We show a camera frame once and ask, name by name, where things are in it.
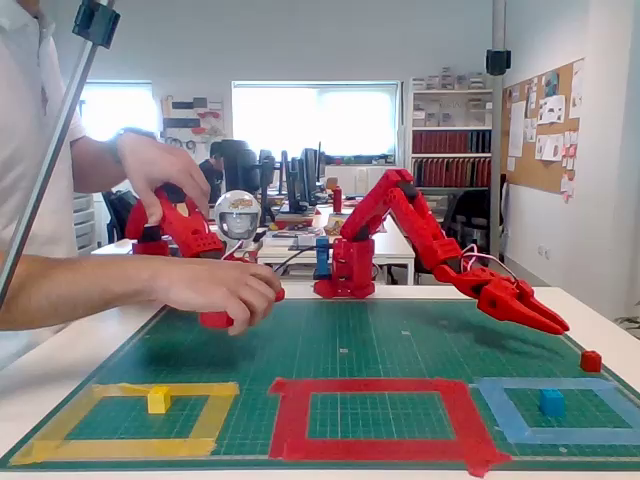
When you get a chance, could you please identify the black computer monitor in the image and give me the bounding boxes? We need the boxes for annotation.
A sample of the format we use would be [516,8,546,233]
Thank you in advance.
[279,149,302,214]
[257,148,279,224]
[299,141,326,207]

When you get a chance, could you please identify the seated person dark shirt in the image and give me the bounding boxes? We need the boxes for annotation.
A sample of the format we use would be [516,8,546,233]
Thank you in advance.
[198,141,226,205]

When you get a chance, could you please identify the large bright window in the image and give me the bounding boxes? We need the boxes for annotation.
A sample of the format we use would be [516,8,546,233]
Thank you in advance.
[231,79,401,165]

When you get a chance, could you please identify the person's right hand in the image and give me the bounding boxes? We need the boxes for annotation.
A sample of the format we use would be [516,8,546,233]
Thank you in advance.
[149,258,284,336]

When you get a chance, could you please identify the red leader arm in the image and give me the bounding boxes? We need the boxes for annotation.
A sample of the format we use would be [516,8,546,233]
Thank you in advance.
[124,182,286,330]

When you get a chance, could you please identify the green plant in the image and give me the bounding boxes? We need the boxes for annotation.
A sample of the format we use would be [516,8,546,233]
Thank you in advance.
[613,299,640,341]

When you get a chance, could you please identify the blue table clamp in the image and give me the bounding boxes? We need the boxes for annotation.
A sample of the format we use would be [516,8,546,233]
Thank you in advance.
[313,237,332,281]

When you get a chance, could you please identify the blue tape square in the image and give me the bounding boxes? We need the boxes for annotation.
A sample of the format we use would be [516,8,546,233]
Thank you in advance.
[469,377,640,445]

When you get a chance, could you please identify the person's white shirt torso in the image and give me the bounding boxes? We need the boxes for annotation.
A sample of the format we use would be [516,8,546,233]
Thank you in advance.
[0,0,89,261]

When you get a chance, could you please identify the person's left hand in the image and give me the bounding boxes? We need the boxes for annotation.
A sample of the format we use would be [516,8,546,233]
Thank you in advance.
[115,130,212,226]

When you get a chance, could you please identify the upright metal pole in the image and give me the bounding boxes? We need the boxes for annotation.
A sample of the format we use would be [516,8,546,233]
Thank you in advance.
[491,0,507,266]

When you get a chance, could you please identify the white helmet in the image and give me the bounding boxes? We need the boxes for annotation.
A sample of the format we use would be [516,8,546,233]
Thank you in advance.
[213,190,262,254]

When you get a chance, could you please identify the red tape square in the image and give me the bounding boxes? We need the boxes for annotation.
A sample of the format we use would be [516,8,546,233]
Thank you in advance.
[267,377,512,479]

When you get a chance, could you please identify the person's right forearm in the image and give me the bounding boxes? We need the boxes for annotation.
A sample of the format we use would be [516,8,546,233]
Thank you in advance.
[0,252,161,331]

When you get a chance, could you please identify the yellow tape square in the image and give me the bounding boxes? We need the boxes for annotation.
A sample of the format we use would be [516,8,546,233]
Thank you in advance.
[8,381,241,466]

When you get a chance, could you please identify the wall tool pegboard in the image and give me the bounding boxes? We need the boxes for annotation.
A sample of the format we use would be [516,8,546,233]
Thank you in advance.
[160,94,226,151]

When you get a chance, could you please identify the slanted metal pole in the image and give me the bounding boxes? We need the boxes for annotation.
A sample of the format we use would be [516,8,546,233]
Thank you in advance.
[0,0,116,311]

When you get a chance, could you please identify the small bright window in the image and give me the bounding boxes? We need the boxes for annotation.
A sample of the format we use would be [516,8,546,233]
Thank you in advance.
[78,79,162,164]

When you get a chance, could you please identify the black mesh office chair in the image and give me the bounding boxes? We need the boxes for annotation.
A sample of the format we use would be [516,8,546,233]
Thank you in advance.
[442,188,494,274]

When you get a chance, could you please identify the cork notice board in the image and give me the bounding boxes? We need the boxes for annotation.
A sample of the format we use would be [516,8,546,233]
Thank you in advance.
[501,57,586,197]

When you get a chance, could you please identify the white shelf with binders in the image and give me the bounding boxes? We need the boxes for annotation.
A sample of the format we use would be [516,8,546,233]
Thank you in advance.
[408,74,494,191]

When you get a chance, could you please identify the white robot arm cable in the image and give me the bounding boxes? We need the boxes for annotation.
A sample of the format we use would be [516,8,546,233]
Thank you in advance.
[459,244,519,289]

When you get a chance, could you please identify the black pole clamp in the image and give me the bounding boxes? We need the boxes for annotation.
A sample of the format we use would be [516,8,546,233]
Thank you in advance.
[72,0,122,50]
[485,48,512,77]

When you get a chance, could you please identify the blue cube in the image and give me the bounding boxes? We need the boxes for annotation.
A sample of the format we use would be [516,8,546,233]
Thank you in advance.
[538,388,566,418]

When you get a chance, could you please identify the yellow cube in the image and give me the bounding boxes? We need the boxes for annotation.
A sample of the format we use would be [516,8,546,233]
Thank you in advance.
[147,385,173,415]

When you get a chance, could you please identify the green cutting mat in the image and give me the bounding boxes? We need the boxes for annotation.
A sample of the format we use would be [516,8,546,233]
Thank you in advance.
[0,298,640,472]

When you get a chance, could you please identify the person's left forearm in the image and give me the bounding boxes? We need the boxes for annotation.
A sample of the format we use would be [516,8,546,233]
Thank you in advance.
[69,133,126,194]

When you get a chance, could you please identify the dark wristwatch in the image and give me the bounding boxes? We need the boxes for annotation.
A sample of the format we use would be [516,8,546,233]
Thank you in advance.
[108,127,159,166]

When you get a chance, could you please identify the white desk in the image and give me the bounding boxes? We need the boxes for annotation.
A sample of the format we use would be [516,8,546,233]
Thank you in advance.
[257,197,416,286]

